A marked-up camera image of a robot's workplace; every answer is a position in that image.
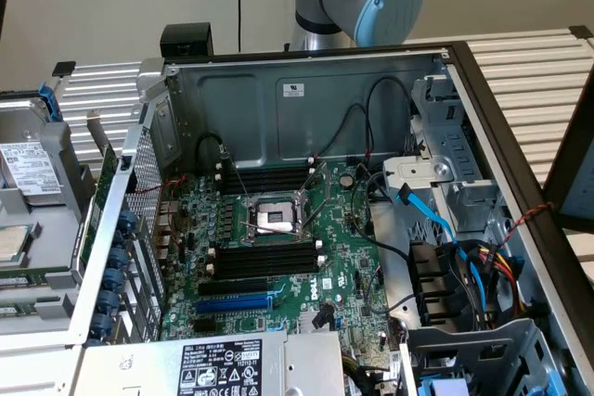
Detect RAM slot black latches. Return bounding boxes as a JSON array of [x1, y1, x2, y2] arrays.
[[215, 243, 319, 259], [215, 257, 321, 275]]

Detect RAM slot white latches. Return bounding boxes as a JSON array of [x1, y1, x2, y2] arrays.
[[205, 254, 326, 284], [206, 238, 325, 268]]

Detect silver CPU socket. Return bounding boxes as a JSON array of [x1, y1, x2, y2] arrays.
[[240, 192, 313, 247]]

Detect black open PC case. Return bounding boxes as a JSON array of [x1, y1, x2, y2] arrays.
[[64, 41, 594, 396]]

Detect green motherboard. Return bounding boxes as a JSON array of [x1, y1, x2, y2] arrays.
[[160, 160, 405, 372]]

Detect long black expansion slot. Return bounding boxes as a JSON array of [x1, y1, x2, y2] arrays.
[[198, 276, 270, 299]]

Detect blue expansion slot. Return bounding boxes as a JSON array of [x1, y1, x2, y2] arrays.
[[194, 295, 274, 315]]

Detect silver finned heatsink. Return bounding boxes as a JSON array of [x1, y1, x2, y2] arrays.
[[298, 310, 341, 335]]

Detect silver disk bay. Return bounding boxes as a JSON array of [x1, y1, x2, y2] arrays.
[[410, 74, 510, 239]]

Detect black plastic shroud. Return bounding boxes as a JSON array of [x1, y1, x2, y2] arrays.
[[407, 238, 471, 328]]

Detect black box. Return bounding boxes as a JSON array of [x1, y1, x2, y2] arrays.
[[160, 23, 214, 58]]

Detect blue card clip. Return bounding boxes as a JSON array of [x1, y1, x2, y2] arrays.
[[96, 288, 120, 313], [90, 311, 113, 336], [108, 247, 130, 271], [116, 209, 138, 234], [102, 268, 125, 291]]

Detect green graphics card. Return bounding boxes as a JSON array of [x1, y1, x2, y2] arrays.
[[76, 109, 118, 275]]

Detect silver power supply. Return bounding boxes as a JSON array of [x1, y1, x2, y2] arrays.
[[69, 329, 345, 396]]

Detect blue plastic block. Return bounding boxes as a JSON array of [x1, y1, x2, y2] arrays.
[[419, 377, 471, 396]]

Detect grey drive cage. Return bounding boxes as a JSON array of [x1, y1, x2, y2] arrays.
[[399, 317, 570, 396]]

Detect silver hard disk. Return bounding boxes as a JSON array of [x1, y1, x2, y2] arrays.
[[0, 97, 66, 207]]

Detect black framed panel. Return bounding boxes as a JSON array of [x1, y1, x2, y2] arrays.
[[541, 84, 594, 233]]

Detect silver CPU chip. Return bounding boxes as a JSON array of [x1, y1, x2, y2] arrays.
[[0, 224, 42, 263]]

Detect silver socket cover frame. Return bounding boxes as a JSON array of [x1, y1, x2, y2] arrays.
[[296, 161, 331, 230]]

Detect long black wire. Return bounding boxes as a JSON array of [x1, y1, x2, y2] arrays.
[[349, 163, 412, 259]]

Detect thin black wire loop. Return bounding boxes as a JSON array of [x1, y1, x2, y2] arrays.
[[319, 102, 373, 161], [365, 75, 414, 159]]

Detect thick short black wire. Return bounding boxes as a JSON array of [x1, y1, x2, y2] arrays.
[[196, 131, 229, 170]]

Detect silver drive bracket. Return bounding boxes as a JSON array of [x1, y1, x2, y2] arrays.
[[382, 154, 455, 193]]

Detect red black twisted wire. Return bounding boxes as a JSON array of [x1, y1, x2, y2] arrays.
[[495, 200, 557, 251], [137, 173, 190, 198]]

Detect blue flat wire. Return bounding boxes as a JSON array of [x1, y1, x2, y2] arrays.
[[396, 184, 496, 326]]

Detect black angled wire plug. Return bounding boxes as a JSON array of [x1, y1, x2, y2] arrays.
[[313, 303, 336, 331]]

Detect yellow red black wire bundle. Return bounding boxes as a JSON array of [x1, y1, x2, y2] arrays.
[[466, 240, 528, 321]]

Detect blue disk bracket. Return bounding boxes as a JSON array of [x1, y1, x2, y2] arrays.
[[38, 82, 64, 124]]

